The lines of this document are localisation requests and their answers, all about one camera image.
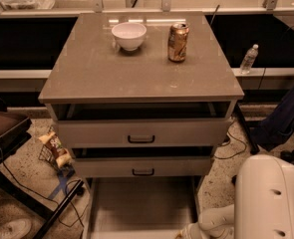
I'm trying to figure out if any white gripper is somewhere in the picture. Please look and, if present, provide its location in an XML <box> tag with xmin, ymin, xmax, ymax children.
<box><xmin>174</xmin><ymin>223</ymin><xmax>203</xmax><ymax>239</ymax></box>

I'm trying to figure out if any grey drawer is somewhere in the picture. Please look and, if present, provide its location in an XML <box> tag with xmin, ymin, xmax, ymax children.
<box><xmin>73</xmin><ymin>156</ymin><xmax>212</xmax><ymax>178</ymax></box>
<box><xmin>82</xmin><ymin>176</ymin><xmax>197</xmax><ymax>239</ymax></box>
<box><xmin>53</xmin><ymin>119</ymin><xmax>231</xmax><ymax>148</ymax></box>

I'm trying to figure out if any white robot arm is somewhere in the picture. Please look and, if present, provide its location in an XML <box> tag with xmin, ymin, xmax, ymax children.
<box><xmin>174</xmin><ymin>154</ymin><xmax>294</xmax><ymax>239</ymax></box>

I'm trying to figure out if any grey drawer cabinet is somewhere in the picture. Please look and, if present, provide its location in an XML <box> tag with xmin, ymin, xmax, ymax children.
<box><xmin>38</xmin><ymin>11</ymin><xmax>245</xmax><ymax>201</ymax></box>

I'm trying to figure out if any black table leg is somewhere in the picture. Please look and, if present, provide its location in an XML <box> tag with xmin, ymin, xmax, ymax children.
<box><xmin>234</xmin><ymin>104</ymin><xmax>260</xmax><ymax>154</ymax></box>

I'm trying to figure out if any snack chip bag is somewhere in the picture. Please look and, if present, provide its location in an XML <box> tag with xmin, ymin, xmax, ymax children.
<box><xmin>39</xmin><ymin>130</ymin><xmax>72</xmax><ymax>168</ymax></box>

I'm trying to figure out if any white sneaker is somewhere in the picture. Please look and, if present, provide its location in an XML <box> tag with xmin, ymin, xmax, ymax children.
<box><xmin>0</xmin><ymin>218</ymin><xmax>32</xmax><ymax>239</ymax></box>

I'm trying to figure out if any dark blue jacket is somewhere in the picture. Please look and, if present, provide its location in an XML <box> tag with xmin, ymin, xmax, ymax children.
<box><xmin>250</xmin><ymin>87</ymin><xmax>294</xmax><ymax>151</ymax></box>

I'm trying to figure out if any clear plastic water bottle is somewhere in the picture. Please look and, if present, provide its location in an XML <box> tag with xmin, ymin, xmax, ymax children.
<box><xmin>240</xmin><ymin>44</ymin><xmax>259</xmax><ymax>75</ymax></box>

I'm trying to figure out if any gold soda can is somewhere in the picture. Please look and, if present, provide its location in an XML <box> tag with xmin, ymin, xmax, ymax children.
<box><xmin>167</xmin><ymin>22</ymin><xmax>189</xmax><ymax>63</ymax></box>

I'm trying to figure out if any black cart on left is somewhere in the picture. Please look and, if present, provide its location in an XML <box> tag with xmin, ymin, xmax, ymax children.
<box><xmin>0</xmin><ymin>99</ymin><xmax>84</xmax><ymax>239</ymax></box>

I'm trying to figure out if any white ceramic bowl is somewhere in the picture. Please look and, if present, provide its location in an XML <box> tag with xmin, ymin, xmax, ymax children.
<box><xmin>112</xmin><ymin>22</ymin><xmax>147</xmax><ymax>51</ymax></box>

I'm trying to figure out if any black floor cable right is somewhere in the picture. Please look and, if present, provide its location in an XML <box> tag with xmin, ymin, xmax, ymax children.
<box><xmin>213</xmin><ymin>119</ymin><xmax>248</xmax><ymax>160</ymax></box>

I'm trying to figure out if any black floor cable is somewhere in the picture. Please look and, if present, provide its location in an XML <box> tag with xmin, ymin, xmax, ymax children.
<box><xmin>0</xmin><ymin>142</ymin><xmax>90</xmax><ymax>229</ymax></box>
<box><xmin>213</xmin><ymin>119</ymin><xmax>248</xmax><ymax>160</ymax></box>

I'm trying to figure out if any black wire basket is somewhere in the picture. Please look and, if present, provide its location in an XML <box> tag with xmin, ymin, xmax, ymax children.
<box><xmin>38</xmin><ymin>126</ymin><xmax>71</xmax><ymax>173</ymax></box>

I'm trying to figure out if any black floor cable left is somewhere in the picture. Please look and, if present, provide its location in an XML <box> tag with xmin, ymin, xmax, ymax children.
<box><xmin>0</xmin><ymin>142</ymin><xmax>90</xmax><ymax>229</ymax></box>

